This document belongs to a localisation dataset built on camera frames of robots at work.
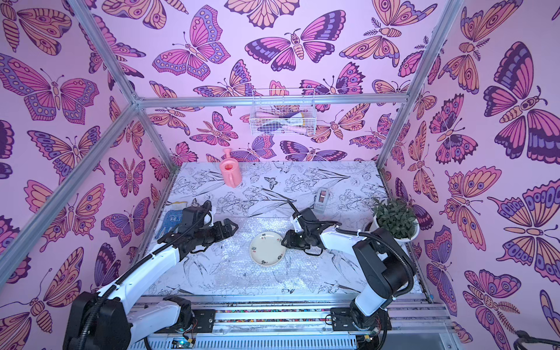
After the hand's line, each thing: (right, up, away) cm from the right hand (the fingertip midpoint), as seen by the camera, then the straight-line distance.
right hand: (285, 241), depth 90 cm
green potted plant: (+41, +11, -12) cm, 44 cm away
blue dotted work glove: (-52, +6, +10) cm, 53 cm away
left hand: (-21, +6, -5) cm, 22 cm away
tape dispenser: (+17, +16, +12) cm, 26 cm away
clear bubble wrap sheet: (-24, -9, -4) cm, 26 cm away
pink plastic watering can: (-26, +31, +15) cm, 43 cm away
